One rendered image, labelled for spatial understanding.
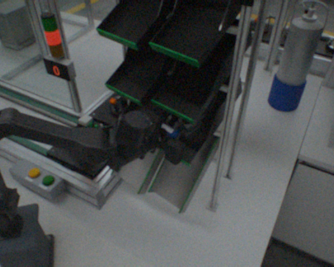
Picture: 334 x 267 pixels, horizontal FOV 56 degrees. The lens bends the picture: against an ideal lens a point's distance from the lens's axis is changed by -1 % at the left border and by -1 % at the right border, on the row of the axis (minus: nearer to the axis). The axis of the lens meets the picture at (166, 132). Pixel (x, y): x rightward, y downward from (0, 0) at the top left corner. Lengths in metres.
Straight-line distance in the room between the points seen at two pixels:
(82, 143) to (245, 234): 0.70
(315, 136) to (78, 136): 1.17
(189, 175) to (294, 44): 0.79
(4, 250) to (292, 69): 1.31
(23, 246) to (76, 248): 0.24
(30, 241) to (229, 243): 0.63
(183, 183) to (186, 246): 0.22
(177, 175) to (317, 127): 0.84
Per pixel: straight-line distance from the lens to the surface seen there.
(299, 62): 1.54
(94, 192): 1.14
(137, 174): 1.09
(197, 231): 1.15
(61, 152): 1.29
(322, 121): 1.70
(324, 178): 1.56
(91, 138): 0.70
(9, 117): 0.68
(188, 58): 0.67
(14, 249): 0.98
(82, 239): 1.17
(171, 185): 1.05
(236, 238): 1.16
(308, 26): 1.49
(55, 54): 1.27
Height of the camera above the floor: 1.86
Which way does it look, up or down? 43 degrees down
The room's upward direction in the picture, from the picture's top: straight up
